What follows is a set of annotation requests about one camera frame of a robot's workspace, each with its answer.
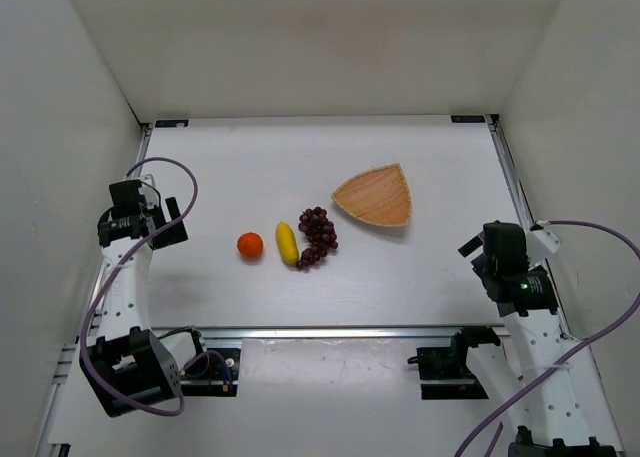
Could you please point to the aluminium front table rail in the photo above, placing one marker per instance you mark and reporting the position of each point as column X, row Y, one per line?
column 328, row 333

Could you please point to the black right corner bracket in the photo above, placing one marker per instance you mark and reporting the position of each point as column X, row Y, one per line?
column 467, row 119

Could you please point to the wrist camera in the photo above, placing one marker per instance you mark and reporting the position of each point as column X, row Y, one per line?
column 505, row 248
column 126, row 197

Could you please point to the aluminium table rail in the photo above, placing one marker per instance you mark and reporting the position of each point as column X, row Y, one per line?
column 518, row 197
column 328, row 333

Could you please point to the purple fake grape bunch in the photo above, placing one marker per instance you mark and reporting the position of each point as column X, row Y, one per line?
column 320, row 235

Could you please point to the black left corner bracket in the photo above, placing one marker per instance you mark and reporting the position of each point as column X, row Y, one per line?
column 171, row 123

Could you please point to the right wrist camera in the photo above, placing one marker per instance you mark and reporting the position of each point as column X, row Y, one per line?
column 505, row 248

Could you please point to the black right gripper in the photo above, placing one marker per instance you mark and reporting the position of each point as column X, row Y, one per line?
column 473, row 245

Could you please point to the orange fake fruit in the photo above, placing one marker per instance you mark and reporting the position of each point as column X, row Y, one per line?
column 250, row 246

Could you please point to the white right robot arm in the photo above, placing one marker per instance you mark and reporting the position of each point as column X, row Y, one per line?
column 542, row 402

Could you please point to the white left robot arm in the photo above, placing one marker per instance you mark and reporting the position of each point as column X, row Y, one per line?
column 126, row 364

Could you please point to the black corner bracket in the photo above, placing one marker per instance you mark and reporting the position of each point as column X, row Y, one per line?
column 467, row 119
column 171, row 123

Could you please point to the aluminium right table rail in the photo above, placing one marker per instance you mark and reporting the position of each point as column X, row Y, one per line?
column 518, row 197

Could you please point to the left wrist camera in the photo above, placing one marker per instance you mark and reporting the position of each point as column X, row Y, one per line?
column 126, row 197

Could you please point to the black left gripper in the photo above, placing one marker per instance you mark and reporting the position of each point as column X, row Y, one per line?
column 170, row 225

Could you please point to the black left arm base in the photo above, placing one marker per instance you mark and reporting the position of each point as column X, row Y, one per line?
column 212, row 376

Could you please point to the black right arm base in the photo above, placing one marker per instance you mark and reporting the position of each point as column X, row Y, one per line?
column 443, row 372

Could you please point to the woven wicker fruit bowl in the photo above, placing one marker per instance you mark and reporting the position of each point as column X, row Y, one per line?
column 379, row 197

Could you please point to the yellow fake banana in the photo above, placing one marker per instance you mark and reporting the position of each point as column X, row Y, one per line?
column 287, row 245

